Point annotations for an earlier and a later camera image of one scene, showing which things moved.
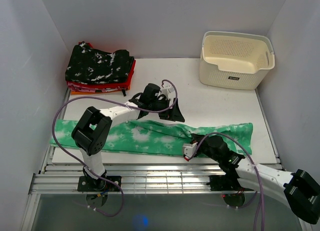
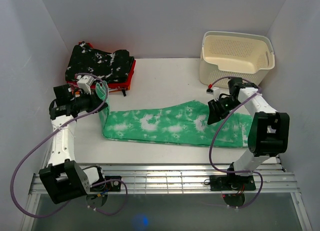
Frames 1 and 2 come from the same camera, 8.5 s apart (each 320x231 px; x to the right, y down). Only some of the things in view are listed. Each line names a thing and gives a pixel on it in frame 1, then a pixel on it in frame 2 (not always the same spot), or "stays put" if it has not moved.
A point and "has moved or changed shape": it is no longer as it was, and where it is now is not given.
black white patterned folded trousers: x=86 y=65 stays put
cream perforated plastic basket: x=236 y=60 stays put
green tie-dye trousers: x=156 y=137 has moved or changed shape
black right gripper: x=197 y=138 → x=215 y=114
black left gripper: x=173 y=114 → x=95 y=102
